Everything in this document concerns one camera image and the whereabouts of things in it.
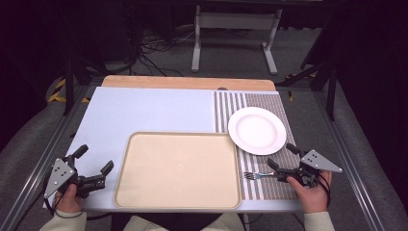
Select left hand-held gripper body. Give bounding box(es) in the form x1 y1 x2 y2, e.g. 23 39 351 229
43 154 108 199

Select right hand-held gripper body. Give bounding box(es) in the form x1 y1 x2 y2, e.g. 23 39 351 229
276 149 344 190

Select person's left hand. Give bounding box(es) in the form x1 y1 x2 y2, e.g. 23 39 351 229
52 183 84 215

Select person's right hand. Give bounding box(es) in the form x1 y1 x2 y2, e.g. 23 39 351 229
286 170 332 215

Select silver fork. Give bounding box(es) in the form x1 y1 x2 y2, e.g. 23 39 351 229
243 170 277 181

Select striped woven placemat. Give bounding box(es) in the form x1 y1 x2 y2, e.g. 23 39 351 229
214 90 301 201

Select white round plate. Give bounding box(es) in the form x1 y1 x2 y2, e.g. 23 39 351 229
227 106 288 157

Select yellow black hazard tape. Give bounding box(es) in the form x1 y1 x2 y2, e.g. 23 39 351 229
46 78 91 104

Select black tripod stand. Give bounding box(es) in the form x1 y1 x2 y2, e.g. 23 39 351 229
61 56 109 117
276 59 340 122

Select person's left leg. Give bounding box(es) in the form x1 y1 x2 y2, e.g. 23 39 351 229
123 215 168 231

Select person's leg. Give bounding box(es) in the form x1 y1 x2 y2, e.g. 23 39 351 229
200 212 246 231
123 215 168 231

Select beige plastic tray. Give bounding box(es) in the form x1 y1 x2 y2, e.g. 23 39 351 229
113 131 242 210

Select person's right leg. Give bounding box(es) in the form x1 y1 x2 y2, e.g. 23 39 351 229
200 212 246 231

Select wooden board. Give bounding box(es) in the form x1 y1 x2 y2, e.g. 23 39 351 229
101 74 277 92

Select white metal stand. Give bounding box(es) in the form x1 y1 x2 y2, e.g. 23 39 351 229
191 4 283 76

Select aluminium frame rail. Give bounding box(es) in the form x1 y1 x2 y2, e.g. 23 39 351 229
311 90 386 231
0 86 94 231

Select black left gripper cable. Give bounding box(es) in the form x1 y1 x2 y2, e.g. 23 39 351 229
43 179 85 220

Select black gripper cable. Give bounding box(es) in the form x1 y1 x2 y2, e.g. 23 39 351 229
316 172 332 208
43 179 85 220

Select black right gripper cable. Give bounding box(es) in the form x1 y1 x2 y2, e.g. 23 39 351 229
316 172 332 208

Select black floor cables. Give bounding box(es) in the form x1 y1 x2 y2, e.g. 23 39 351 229
136 28 197 78

